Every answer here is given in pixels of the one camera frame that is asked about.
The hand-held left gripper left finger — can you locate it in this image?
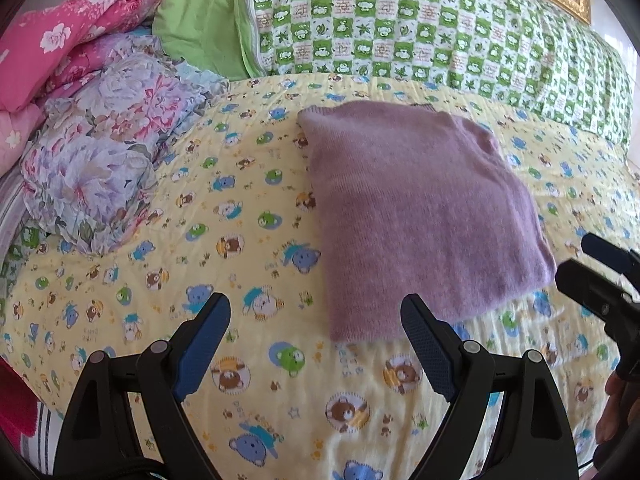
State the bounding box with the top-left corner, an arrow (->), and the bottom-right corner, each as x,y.
52,291 -> 232,480

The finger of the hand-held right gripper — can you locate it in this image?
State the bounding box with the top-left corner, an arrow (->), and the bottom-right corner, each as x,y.
581,231 -> 640,282
554,258 -> 637,317

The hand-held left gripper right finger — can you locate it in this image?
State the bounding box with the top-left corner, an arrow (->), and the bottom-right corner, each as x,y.
401,293 -> 581,480

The plain green pillow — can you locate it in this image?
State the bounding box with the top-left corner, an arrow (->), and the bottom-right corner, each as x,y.
151,0 -> 262,82

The person's right hand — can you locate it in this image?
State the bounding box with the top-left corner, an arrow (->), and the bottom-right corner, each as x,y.
595,374 -> 627,447

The green white checked quilt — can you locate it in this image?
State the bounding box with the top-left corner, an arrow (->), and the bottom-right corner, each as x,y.
240,0 -> 635,155

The red cloth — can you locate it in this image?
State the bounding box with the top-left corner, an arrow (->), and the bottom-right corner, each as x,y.
0,359 -> 40,442

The purple knit sweater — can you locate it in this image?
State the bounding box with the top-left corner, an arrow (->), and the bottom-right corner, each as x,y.
297,101 -> 558,345

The yellow bear print blanket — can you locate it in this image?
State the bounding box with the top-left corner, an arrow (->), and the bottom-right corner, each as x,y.
0,72 -> 640,480

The pink floral quilt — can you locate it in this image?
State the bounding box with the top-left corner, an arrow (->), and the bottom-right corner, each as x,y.
0,0 -> 169,177

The striped white cloth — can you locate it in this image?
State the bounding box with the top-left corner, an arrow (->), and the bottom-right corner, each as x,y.
14,399 -> 67,477

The floral ruffled pillow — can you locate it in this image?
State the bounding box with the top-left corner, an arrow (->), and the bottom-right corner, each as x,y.
20,35 -> 232,257

